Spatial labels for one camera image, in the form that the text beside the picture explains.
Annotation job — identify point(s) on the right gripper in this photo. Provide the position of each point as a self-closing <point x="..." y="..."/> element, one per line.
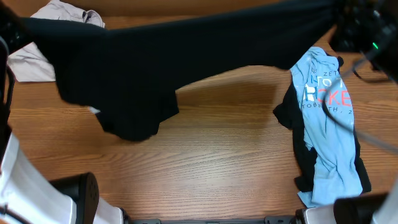
<point x="351" y="19"/>

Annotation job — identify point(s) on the black t-shirt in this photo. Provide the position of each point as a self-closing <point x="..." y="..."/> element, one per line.
<point x="131" y="75"/>

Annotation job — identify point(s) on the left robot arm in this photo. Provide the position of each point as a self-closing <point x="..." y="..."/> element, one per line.
<point x="26" y="195"/>

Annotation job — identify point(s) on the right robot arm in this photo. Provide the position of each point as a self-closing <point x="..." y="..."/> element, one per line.
<point x="377" y="69"/>

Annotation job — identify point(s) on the light blue printed t-shirt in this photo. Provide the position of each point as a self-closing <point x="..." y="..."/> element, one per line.
<point x="316" y="79"/>

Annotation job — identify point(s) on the beige folded trousers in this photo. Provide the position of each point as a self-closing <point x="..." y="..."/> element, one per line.
<point x="30" y="63"/>

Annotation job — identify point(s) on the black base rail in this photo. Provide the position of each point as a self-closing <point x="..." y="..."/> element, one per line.
<point x="287" y="219"/>

